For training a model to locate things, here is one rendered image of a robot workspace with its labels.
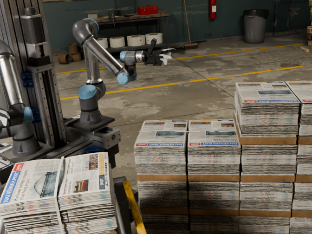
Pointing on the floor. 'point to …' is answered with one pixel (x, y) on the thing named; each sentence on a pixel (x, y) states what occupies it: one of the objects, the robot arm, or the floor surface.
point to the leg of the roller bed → (124, 207)
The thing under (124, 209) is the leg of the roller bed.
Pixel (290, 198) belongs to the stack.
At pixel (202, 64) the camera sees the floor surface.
